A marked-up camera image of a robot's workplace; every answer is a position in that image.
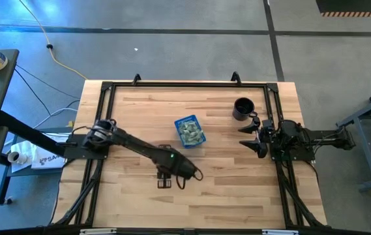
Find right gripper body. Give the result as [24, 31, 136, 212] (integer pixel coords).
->
[259, 119, 279, 154]

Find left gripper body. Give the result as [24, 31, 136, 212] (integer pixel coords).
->
[154, 150, 198, 180]

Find blue plastic basket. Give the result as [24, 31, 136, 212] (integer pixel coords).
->
[173, 114, 207, 149]

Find grey metal stand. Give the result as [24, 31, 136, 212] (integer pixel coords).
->
[336, 83, 371, 193]

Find white printed bag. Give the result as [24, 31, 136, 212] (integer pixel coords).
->
[10, 139, 67, 170]

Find black diagonal bar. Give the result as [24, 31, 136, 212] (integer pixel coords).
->
[0, 110, 75, 158]

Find white tape roll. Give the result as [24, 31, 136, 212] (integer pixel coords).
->
[7, 150, 29, 165]

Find hazard-striped black mat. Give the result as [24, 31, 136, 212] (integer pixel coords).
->
[315, 0, 371, 18]

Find dark mug with handle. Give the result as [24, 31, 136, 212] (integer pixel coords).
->
[232, 97, 258, 121]

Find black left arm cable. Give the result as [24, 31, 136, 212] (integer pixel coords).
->
[175, 168, 204, 191]

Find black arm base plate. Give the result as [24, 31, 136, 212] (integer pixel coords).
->
[63, 133, 111, 161]
[269, 136, 316, 163]

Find white strip bracket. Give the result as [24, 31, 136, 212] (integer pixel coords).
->
[262, 229, 299, 235]
[80, 228, 117, 235]

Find white floor cable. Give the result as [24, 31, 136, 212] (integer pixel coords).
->
[33, 107, 79, 130]

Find black floor cable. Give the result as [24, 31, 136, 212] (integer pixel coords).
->
[14, 64, 81, 101]
[14, 68, 54, 117]

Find yellow floor cable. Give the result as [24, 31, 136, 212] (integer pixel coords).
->
[18, 0, 88, 80]

